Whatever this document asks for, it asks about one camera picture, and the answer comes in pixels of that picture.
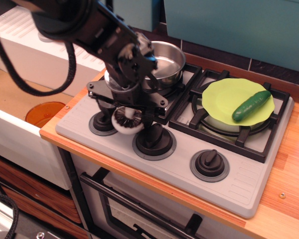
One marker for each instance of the wooden drawer front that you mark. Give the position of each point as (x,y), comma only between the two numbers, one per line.
(41,199)

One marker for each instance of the white brown toy mushroom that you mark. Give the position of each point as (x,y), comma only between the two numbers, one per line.
(127,120)

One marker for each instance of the grey toy stove top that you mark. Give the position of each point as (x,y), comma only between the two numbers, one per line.
(240,192)

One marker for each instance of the oven door with black handle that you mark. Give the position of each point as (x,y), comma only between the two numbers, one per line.
(130,211)

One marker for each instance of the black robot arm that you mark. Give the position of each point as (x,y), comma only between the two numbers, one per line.
(128,56)

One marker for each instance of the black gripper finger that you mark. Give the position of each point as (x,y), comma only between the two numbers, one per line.
(106,109)
(148,116)

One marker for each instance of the black right stove knob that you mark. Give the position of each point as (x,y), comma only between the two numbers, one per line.
(209,166)

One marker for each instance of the green toy pickle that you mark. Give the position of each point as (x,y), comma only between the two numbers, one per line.
(250,105)

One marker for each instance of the stainless steel pot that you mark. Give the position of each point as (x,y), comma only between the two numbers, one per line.
(170,62)

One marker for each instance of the black burner grate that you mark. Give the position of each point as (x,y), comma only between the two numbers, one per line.
(253,142)
(176,93)

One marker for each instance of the black middle stove knob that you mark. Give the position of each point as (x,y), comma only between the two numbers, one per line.
(154,143)

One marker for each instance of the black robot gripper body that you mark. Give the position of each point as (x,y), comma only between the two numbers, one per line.
(107,90)

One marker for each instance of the orange plastic sink drain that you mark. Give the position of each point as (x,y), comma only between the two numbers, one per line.
(42,113)

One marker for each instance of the lime green plate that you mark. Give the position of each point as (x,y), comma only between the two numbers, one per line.
(221,98)

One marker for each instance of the black left burner grate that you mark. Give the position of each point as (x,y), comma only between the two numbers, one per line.
(176,93)

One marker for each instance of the black stove knob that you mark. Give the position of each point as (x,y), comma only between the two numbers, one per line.
(209,166)
(101,125)
(154,143)

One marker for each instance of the grey toy faucet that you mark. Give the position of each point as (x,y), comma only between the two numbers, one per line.
(44,38)

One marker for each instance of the black right burner grate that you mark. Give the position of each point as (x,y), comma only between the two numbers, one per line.
(253,142)

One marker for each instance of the white toy sink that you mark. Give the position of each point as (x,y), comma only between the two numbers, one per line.
(44,65)

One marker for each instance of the black left stove knob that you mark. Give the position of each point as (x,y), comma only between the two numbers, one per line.
(101,125)

